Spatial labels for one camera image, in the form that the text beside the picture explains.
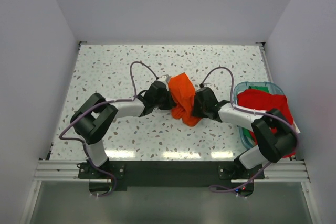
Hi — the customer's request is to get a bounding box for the orange t shirt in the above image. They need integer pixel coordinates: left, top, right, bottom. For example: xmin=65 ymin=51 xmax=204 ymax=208
xmin=169 ymin=72 xmax=201 ymax=127

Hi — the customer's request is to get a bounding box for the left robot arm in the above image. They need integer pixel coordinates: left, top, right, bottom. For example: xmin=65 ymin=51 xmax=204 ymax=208
xmin=70 ymin=76 xmax=176 ymax=178

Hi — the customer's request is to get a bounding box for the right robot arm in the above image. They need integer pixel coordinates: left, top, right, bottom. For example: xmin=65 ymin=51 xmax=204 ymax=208
xmin=193 ymin=87 xmax=298 ymax=178

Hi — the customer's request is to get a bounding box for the red t shirt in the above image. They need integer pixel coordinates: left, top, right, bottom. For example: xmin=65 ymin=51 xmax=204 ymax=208
xmin=237 ymin=89 xmax=298 ymax=158

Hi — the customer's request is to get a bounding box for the clear blue plastic bin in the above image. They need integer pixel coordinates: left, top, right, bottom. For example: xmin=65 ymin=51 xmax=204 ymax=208
xmin=233 ymin=82 xmax=284 ymax=150

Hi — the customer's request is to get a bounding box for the white paper sheet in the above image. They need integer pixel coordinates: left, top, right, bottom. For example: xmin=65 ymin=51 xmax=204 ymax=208
xmin=292 ymin=121 xmax=301 ymax=134

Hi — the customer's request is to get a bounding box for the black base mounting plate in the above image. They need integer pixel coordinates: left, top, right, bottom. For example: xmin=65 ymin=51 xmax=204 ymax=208
xmin=77 ymin=161 xmax=265 ymax=194

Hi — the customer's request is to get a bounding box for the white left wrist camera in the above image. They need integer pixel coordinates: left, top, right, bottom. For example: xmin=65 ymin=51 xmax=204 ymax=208
xmin=157 ymin=74 xmax=171 ymax=84

